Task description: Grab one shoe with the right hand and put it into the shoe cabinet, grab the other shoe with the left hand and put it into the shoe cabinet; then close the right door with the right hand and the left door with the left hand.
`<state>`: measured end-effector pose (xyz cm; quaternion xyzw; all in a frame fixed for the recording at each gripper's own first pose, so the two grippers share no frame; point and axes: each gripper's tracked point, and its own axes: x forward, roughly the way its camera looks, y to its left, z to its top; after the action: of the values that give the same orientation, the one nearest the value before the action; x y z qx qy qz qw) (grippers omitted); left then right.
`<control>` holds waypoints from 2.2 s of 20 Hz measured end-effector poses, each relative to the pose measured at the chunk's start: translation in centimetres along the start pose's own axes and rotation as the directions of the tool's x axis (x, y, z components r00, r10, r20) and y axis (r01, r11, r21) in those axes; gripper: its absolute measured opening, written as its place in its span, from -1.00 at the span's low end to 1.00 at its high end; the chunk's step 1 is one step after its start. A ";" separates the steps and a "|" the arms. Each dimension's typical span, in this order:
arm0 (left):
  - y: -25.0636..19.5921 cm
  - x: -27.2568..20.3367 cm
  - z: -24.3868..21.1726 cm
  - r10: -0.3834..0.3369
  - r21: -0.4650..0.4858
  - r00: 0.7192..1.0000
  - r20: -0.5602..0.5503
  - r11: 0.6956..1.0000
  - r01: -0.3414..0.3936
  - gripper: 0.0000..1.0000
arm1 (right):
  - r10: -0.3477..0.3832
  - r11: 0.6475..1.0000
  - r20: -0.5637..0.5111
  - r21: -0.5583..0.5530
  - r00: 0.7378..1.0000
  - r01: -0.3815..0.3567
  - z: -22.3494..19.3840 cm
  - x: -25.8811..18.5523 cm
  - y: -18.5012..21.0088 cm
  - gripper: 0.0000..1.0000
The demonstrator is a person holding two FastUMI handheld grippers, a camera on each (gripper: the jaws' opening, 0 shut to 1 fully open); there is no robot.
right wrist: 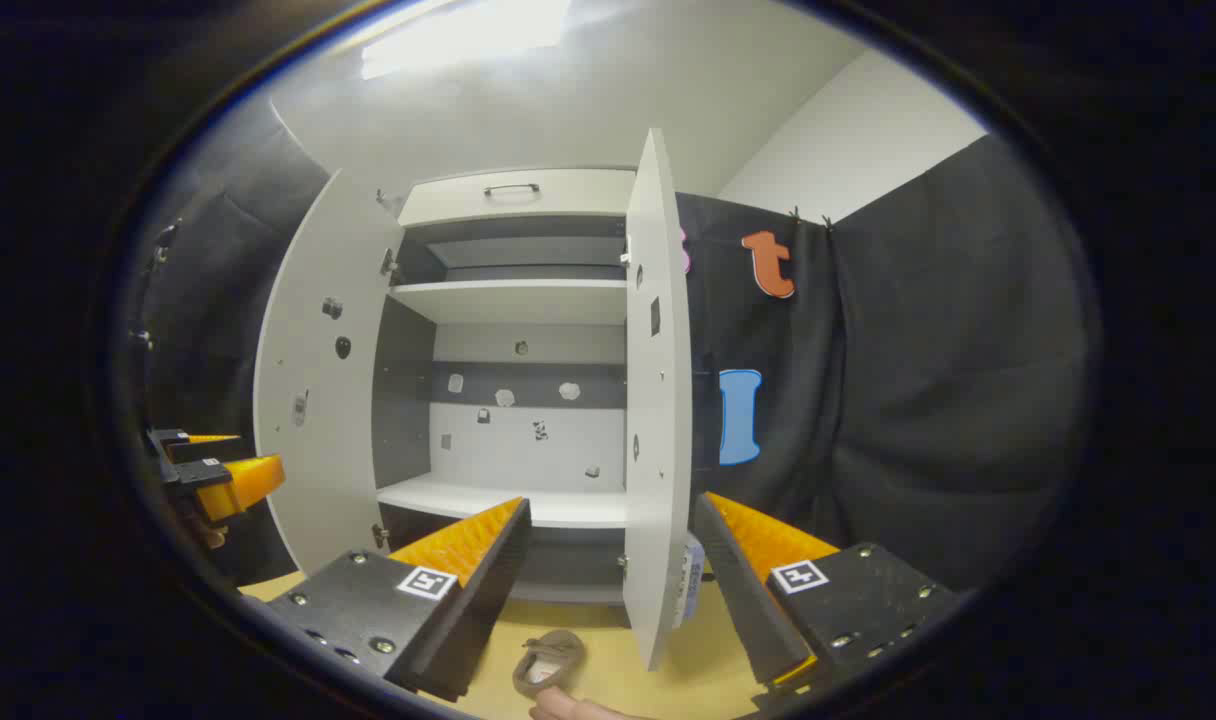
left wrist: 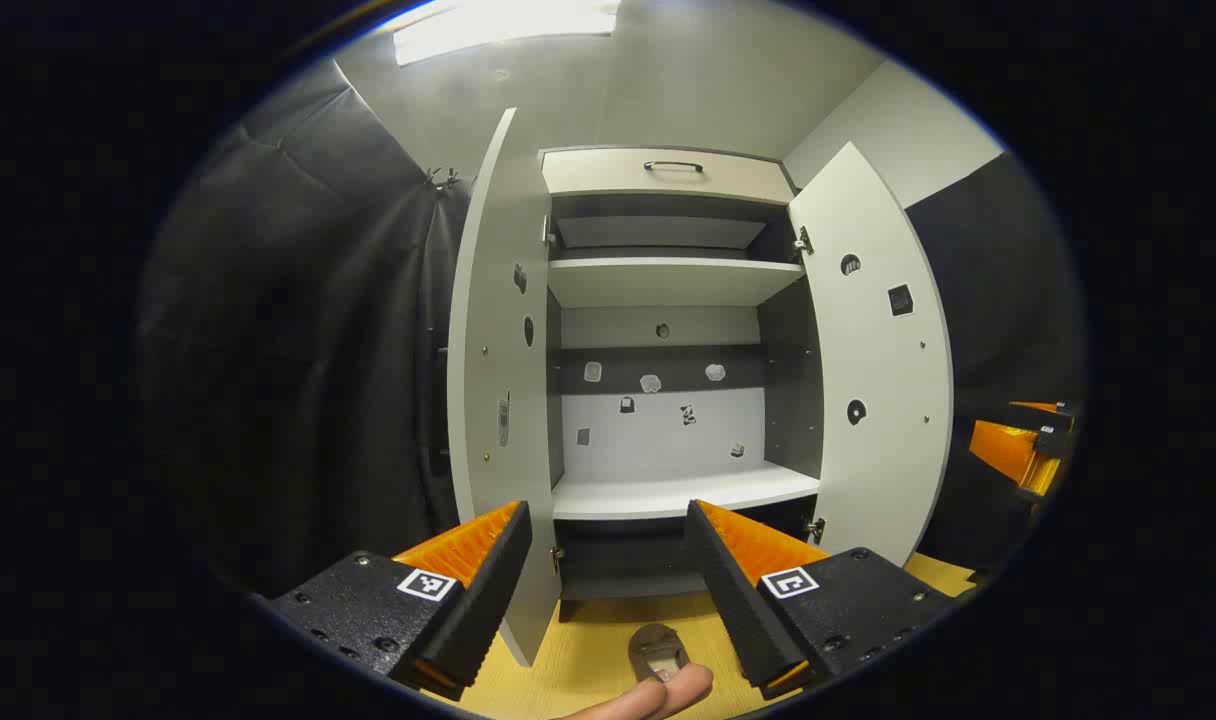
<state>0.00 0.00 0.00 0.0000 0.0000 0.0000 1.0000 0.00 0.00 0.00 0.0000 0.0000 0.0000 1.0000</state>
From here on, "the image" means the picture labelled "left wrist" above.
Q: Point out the brown fuzzy shoe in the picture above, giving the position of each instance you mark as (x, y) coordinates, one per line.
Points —
(658, 645)

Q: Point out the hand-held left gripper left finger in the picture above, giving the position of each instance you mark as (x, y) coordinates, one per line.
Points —
(488, 600)

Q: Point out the metal cloth clip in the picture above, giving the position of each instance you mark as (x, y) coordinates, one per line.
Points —
(443, 178)

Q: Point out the white and grey shoe cabinet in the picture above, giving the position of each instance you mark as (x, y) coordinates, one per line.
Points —
(658, 440)

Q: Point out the metal door hinge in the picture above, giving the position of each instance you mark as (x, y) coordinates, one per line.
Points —
(803, 242)
(548, 235)
(816, 527)

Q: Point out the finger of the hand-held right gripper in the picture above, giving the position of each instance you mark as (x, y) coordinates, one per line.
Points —
(1008, 455)
(1048, 415)

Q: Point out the white cabinet drawer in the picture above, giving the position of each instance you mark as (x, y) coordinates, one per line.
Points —
(608, 175)

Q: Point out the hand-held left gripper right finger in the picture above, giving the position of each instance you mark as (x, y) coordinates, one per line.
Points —
(733, 600)

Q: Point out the black backdrop cloth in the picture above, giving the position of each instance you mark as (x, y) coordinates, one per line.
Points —
(298, 350)

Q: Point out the white cabinet shelf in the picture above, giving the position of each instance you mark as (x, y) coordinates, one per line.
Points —
(668, 495)
(668, 282)

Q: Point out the white cabinet door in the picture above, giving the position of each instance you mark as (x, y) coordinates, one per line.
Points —
(488, 350)
(878, 350)

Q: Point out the ceiling light panel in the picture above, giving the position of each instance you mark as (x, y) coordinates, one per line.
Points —
(498, 25)

